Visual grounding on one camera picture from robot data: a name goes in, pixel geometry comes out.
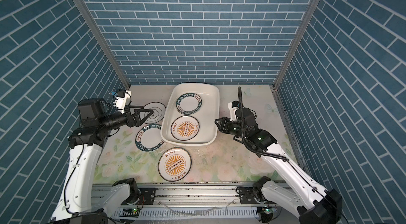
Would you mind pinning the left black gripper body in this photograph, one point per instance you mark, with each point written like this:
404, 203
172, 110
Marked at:
129, 122

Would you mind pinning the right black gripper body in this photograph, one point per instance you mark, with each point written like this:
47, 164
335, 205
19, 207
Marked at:
235, 129

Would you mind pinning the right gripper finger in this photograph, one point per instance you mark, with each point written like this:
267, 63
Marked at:
220, 120
222, 128

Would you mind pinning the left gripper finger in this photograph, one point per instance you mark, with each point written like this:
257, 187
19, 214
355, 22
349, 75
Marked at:
139, 110
143, 116

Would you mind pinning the orange sunburst plate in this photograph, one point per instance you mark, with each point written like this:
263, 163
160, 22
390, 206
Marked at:
185, 128
174, 164

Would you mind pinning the green lettered rim plate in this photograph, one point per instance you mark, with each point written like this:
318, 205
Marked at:
189, 103
149, 138

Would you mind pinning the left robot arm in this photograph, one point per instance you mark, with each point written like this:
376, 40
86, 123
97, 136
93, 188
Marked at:
85, 147

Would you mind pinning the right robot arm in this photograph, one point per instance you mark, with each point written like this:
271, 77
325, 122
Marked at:
308, 200

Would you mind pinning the white plastic bin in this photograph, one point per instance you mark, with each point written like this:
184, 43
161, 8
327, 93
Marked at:
190, 115

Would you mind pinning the white plate thin dark rim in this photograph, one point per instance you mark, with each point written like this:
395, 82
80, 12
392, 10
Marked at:
159, 110

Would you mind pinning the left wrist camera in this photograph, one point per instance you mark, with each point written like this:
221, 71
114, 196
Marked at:
121, 98

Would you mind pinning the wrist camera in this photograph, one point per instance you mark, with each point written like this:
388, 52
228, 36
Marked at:
121, 98
233, 107

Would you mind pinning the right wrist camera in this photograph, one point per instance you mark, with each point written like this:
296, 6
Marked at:
233, 107

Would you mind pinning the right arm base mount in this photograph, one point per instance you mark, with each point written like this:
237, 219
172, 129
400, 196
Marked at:
246, 196

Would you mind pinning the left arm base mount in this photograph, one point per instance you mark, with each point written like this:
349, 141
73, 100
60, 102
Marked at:
144, 197

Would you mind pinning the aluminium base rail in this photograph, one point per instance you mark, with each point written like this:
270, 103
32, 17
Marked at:
198, 200

